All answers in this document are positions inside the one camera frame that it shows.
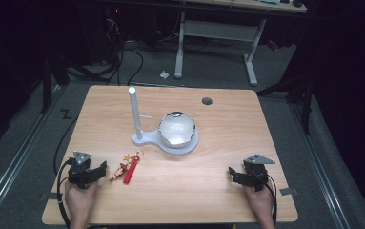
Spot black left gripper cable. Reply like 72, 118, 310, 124
55, 157, 76, 229

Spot white stand with hook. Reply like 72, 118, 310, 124
128, 86, 200, 156

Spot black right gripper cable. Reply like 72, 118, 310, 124
264, 177, 279, 225

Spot wooden desk with grey frame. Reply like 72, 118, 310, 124
173, 0, 309, 87

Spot red keychain with figure charm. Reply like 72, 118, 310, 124
108, 150, 146, 185

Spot white bowl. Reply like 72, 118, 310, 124
157, 111, 197, 149

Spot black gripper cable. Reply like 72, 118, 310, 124
264, 177, 279, 225
55, 157, 76, 229

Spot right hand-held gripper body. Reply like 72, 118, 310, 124
237, 154, 276, 193

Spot metal floor rail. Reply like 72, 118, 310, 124
0, 85, 67, 229
288, 102, 352, 229

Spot person's right hand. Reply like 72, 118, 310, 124
243, 180, 275, 221

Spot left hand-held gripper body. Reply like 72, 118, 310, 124
67, 150, 100, 190

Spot person's left hand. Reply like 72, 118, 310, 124
64, 179, 100, 221

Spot small red object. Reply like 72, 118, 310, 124
266, 39, 280, 52

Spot dark metal stand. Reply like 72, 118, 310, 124
39, 52, 71, 115
255, 47, 316, 135

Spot grey tape piece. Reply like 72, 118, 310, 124
278, 187, 299, 197
38, 192, 59, 201

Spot black cable on floor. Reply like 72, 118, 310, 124
52, 116, 79, 177

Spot bundle of black cables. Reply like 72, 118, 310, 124
68, 17, 145, 87

